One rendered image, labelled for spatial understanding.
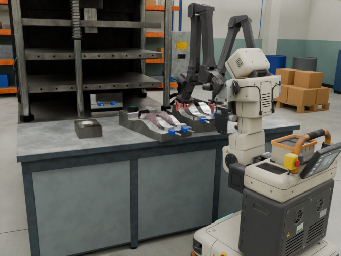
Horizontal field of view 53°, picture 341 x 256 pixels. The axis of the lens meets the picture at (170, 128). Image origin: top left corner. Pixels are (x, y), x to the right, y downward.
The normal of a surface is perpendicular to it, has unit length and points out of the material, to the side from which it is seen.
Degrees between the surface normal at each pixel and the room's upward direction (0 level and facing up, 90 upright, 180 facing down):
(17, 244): 0
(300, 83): 90
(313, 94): 90
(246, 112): 90
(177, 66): 90
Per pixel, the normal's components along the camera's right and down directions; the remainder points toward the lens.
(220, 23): 0.33, 0.26
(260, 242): -0.78, 0.15
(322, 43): -0.94, 0.07
